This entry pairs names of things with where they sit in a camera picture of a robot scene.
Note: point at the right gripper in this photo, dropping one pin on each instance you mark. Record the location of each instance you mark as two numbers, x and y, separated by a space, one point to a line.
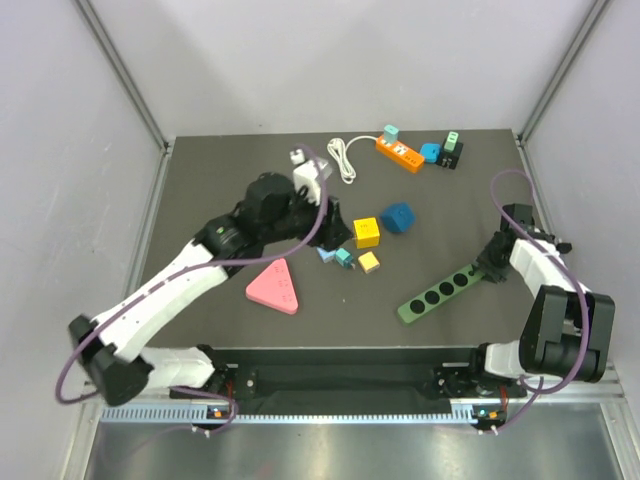
482 263

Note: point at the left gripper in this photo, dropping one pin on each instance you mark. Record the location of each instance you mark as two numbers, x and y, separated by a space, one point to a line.
332 232

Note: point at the light blue plug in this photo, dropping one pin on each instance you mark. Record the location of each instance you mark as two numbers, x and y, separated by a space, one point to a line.
325 255

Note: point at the teal plug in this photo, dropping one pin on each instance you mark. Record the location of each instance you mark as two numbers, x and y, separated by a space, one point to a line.
344 258

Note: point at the green power strip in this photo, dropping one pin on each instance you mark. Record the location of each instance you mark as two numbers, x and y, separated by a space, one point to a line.
443 291

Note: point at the yellow cube plug adapter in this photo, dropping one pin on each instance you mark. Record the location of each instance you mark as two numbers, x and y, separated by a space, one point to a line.
367 233

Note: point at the yellow plug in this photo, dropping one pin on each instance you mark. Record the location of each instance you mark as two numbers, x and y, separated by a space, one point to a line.
368 262

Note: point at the blue cube plug adapter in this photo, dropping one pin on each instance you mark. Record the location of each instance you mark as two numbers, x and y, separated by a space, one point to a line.
398 218

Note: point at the pink triangular socket adapter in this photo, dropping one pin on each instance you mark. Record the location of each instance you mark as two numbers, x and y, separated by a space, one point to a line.
274 288

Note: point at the orange power strip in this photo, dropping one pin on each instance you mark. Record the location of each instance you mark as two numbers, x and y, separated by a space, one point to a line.
401 154

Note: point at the black socket block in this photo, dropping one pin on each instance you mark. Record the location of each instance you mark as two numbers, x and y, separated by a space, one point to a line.
450 159

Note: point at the teal charger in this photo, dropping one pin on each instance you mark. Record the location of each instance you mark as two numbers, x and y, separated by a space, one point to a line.
390 134

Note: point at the blue rounded plug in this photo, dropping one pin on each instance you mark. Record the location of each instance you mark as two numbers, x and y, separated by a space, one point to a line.
430 152

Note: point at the mint green charger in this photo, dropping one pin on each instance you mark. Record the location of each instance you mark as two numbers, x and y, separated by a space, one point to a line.
451 141

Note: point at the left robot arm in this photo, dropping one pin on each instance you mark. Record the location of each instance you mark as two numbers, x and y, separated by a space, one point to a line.
112 347

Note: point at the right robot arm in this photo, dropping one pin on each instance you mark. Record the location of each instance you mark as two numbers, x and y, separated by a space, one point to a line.
568 325

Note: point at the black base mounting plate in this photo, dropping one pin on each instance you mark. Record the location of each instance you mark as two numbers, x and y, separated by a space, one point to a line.
248 382

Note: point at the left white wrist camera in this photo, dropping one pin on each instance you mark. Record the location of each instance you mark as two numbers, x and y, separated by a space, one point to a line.
305 176

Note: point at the white slotted cable duct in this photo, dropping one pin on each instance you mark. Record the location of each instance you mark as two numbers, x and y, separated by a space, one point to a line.
212 414

